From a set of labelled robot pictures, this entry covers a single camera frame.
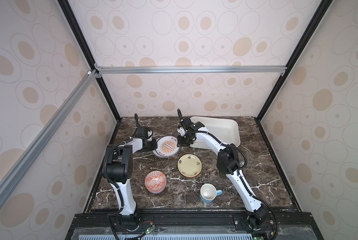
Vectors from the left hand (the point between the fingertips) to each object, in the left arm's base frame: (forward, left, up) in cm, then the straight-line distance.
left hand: (160, 142), depth 101 cm
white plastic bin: (+13, -46, -2) cm, 48 cm away
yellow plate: (-16, -19, -2) cm, 25 cm away
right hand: (-1, -12, -2) cm, 12 cm away
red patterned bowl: (-27, 0, 0) cm, 27 cm away
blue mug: (-33, -29, -1) cm, 44 cm away
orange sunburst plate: (-2, -4, -3) cm, 6 cm away
